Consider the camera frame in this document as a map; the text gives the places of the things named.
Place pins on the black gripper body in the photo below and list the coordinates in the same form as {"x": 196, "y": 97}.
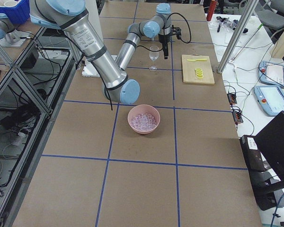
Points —
{"x": 164, "y": 39}

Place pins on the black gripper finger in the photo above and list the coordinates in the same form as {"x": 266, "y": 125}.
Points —
{"x": 165, "y": 50}

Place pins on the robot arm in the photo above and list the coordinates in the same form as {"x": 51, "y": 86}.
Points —
{"x": 7, "y": 30}
{"x": 72, "y": 17}

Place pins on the clear wine glass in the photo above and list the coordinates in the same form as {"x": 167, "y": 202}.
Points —
{"x": 153, "y": 55}

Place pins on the pile of clear ice cubes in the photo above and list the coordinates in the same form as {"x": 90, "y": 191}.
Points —
{"x": 143, "y": 122}

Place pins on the bamboo cutting board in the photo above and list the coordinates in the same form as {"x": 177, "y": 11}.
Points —
{"x": 188, "y": 70}

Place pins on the yellow plastic knife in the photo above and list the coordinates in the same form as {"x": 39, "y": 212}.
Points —
{"x": 194, "y": 60}

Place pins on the red bottle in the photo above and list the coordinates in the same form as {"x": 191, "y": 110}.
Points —
{"x": 211, "y": 10}

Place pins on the clear plastic bag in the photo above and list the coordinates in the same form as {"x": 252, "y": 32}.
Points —
{"x": 223, "y": 22}

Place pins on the pink bowl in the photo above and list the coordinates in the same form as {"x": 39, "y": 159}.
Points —
{"x": 144, "y": 109}

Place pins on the grey teach pendant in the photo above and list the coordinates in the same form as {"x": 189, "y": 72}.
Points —
{"x": 270, "y": 98}
{"x": 271, "y": 73}

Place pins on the grey office chair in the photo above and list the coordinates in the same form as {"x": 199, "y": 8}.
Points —
{"x": 273, "y": 19}

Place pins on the black monitor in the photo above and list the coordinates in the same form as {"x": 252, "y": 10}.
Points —
{"x": 270, "y": 142}

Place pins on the blue plastic crate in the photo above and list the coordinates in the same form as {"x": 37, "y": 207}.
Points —
{"x": 18, "y": 14}

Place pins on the black box device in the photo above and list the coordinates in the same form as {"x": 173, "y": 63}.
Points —
{"x": 252, "y": 155}

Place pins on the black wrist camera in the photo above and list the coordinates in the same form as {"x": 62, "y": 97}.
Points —
{"x": 177, "y": 32}

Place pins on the green handled reacher grabber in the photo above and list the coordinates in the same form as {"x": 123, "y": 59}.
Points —
{"x": 231, "y": 60}

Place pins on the aluminium frame post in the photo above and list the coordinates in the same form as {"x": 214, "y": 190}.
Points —
{"x": 250, "y": 6}

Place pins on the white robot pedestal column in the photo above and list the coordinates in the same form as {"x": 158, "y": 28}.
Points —
{"x": 95, "y": 14}

